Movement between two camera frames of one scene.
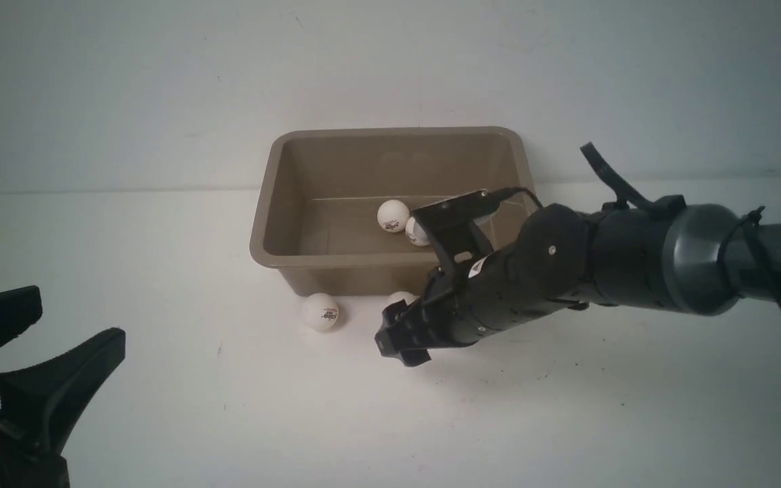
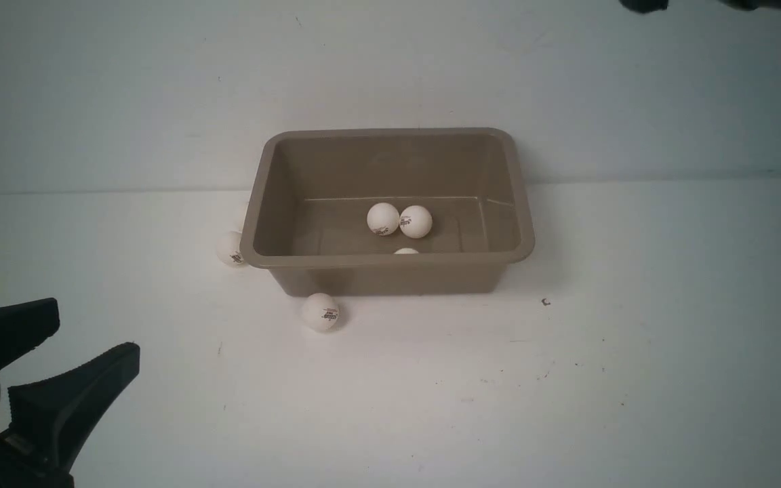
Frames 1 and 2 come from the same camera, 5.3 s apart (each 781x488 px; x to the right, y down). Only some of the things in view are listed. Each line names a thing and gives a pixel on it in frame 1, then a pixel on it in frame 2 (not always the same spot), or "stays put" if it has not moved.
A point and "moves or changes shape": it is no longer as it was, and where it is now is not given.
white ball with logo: x=320 y=312 stays put
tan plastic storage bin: x=319 y=192 stays put
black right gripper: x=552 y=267 -> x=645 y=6
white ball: x=415 y=234 moves or changes shape
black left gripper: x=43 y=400 -> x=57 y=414
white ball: x=393 y=215 moves or changes shape
